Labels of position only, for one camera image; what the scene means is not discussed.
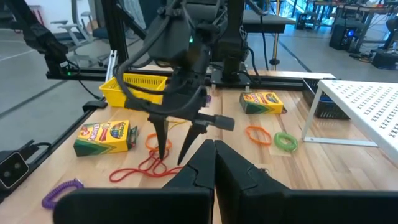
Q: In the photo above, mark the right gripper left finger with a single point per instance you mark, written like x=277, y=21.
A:
x=186, y=202

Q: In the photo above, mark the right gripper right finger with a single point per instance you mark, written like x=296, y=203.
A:
x=264, y=205

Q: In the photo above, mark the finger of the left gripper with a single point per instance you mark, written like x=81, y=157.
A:
x=191, y=137
x=161, y=137

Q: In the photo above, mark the orange rubber band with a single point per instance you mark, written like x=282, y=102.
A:
x=246, y=132
x=148, y=138

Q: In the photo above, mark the blue coil wristband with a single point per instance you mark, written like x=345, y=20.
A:
x=326, y=98

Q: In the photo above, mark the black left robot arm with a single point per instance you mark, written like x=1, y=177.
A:
x=171, y=37

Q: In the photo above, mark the grey office chair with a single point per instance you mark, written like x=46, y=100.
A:
x=77, y=31

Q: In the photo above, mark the black desk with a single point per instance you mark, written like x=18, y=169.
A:
x=267, y=23

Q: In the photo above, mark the Crayola crayon box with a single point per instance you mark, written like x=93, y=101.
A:
x=261, y=102
x=102, y=137

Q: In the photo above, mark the green coil wristband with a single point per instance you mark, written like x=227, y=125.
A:
x=276, y=141

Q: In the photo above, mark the yellow plastic basket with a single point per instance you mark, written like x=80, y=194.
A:
x=112, y=93

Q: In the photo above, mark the black mesh basket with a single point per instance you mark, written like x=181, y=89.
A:
x=329, y=110

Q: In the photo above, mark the white perforated shelf riser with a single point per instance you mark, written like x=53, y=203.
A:
x=367, y=105

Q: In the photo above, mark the black computer tower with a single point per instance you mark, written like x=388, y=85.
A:
x=342, y=37

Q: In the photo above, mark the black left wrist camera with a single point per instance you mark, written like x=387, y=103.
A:
x=186, y=90

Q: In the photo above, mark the black table-level camera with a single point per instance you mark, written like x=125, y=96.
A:
x=14, y=169

